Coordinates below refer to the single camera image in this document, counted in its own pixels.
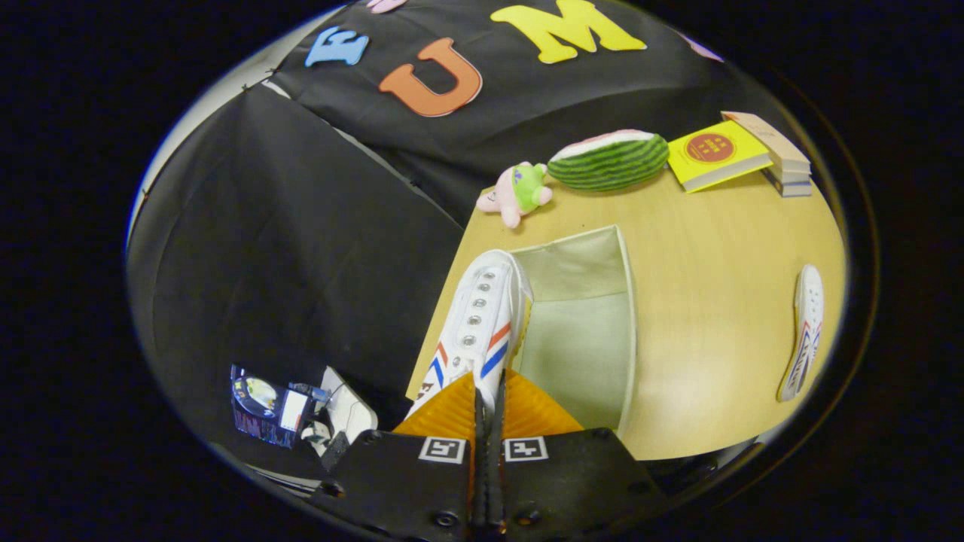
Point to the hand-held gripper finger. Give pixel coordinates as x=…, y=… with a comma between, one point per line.
x=497, y=482
x=480, y=482

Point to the cream fabric storage box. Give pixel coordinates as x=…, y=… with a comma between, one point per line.
x=580, y=339

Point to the white striped shoe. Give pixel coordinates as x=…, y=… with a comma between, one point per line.
x=482, y=316
x=806, y=324

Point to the white desk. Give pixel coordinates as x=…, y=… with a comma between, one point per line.
x=350, y=412

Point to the black keyboard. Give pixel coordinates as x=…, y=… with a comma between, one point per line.
x=335, y=450

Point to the small white device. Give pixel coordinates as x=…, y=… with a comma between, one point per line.
x=316, y=435

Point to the small blue object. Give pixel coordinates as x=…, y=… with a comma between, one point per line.
x=309, y=391

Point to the computer monitor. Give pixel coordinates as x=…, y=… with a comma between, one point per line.
x=260, y=406

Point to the pink green plush toy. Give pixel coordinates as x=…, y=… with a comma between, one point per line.
x=512, y=196

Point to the watermelon slice plush toy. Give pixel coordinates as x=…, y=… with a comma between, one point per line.
x=610, y=165

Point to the yellow book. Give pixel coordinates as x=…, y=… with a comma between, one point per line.
x=715, y=154

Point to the grey book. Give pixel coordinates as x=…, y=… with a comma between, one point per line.
x=794, y=190

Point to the white book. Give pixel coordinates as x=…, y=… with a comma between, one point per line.
x=791, y=176

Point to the beige book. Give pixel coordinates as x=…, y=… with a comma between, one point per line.
x=764, y=135

